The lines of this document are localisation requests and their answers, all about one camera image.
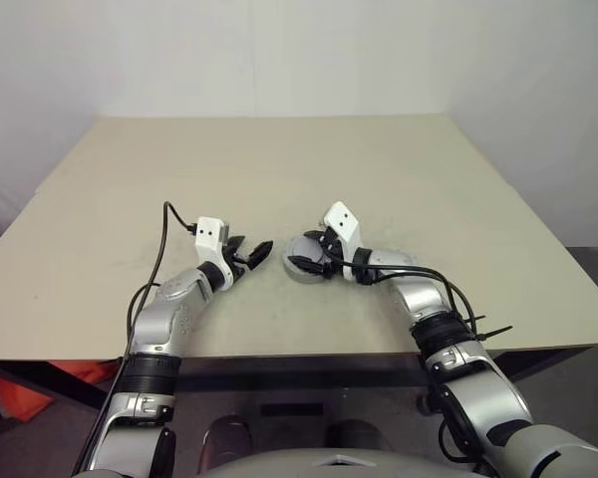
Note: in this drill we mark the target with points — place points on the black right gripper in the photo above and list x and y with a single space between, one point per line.
333 249

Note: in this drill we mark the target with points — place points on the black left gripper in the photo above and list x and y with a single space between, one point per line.
240 266

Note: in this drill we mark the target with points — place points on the round metal gear part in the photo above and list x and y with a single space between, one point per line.
299 277

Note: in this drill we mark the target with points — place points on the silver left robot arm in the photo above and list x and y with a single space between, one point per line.
154 323

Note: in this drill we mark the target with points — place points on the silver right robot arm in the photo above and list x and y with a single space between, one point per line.
418 299

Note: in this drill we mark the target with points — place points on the grey box with dark slot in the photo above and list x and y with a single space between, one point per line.
291 410

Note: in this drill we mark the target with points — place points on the dark rounded shape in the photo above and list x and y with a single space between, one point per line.
228 443

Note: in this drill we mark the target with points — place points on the grey robot torso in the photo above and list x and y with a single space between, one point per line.
339 465

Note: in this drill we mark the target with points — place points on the orange fabric bag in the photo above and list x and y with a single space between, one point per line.
20 398

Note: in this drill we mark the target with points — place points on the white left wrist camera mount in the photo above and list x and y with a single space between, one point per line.
208 236

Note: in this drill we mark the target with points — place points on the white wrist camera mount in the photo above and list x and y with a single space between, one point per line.
208 236
341 219

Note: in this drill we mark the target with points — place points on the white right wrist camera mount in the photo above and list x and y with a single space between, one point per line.
341 219

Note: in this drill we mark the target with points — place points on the black table frame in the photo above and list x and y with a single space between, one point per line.
299 371

